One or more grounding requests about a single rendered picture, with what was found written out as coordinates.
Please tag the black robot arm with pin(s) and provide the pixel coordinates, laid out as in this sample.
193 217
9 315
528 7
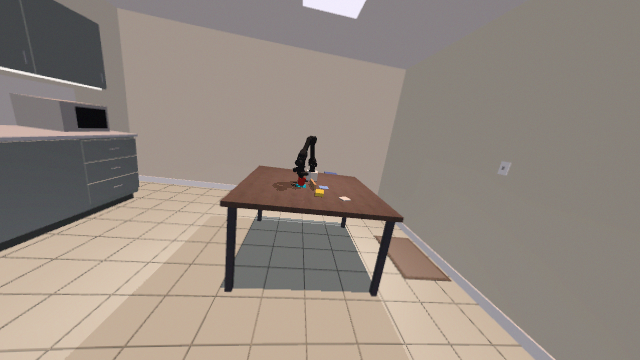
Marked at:
310 141

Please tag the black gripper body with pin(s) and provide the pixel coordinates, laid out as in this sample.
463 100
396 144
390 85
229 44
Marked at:
303 171

